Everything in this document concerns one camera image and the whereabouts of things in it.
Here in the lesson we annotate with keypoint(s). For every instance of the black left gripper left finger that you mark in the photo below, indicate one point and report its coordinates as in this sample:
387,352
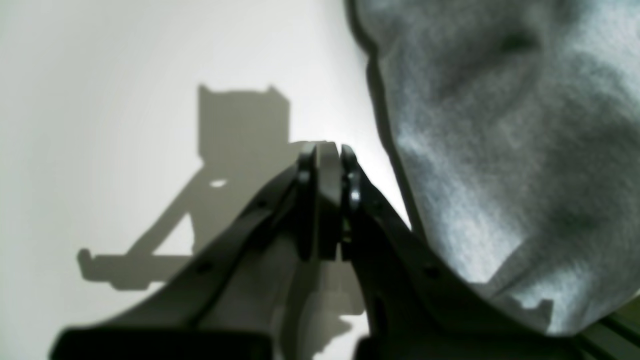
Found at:
244,295

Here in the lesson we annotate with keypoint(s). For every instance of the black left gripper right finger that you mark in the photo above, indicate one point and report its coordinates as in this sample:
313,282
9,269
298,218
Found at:
417,308

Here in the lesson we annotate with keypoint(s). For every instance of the grey T-shirt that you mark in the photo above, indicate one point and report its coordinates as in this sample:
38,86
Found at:
516,123

